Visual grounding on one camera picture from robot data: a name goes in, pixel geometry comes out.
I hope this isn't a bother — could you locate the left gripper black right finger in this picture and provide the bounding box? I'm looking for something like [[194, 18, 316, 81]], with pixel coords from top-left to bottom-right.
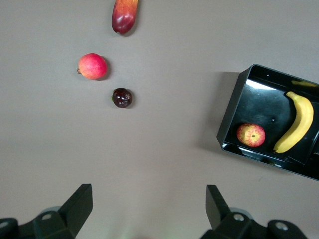
[[200, 184, 310, 239]]

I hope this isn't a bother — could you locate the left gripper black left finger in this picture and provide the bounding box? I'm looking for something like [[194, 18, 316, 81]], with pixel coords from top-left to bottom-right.
[[0, 184, 93, 239]]

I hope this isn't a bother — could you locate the red yellow striped apple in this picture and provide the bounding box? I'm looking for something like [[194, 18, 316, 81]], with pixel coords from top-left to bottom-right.
[[236, 122, 266, 148]]

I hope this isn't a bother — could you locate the black plastic box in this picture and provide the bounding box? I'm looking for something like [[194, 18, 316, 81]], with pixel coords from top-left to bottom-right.
[[216, 63, 319, 181]]

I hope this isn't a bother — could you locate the yellow banana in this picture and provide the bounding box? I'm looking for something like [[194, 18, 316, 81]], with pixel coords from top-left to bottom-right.
[[272, 91, 315, 154]]

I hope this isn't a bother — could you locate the dark purple plum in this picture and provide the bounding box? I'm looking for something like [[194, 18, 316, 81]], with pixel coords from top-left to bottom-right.
[[109, 87, 133, 109]]

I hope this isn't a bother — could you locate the red pomegranate fruit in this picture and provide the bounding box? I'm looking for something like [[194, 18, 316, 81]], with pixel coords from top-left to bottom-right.
[[76, 53, 108, 80]]

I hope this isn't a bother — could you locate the brown table cover mat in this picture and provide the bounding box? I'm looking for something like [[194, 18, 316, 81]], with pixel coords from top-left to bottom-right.
[[0, 0, 319, 239]]

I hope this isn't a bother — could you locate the red yellow mango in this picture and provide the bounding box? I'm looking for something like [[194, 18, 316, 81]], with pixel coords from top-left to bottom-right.
[[111, 0, 139, 35]]

